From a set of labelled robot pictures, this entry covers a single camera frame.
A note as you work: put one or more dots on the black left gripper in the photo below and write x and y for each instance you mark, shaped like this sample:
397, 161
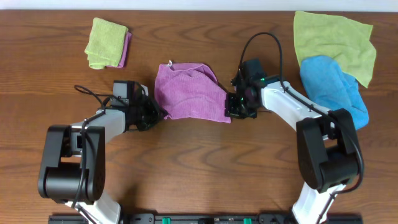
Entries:
156, 114

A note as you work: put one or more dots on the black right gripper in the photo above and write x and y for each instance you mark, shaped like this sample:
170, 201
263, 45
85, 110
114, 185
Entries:
231, 110

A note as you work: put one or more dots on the purple microfiber cloth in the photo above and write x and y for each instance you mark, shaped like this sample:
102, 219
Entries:
190, 90

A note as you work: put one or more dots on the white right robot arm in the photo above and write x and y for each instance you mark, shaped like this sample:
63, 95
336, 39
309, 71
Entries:
329, 156

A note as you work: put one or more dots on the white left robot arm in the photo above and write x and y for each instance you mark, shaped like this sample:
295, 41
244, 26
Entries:
73, 166

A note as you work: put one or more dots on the folded green cloth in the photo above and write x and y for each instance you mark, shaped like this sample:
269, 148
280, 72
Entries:
106, 44

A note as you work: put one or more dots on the blue microfiber cloth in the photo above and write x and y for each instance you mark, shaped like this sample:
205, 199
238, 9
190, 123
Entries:
327, 85

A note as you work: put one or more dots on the large green microfiber cloth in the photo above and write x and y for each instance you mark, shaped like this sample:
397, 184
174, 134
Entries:
342, 39

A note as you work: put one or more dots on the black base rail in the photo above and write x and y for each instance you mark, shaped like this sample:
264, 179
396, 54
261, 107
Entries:
263, 218

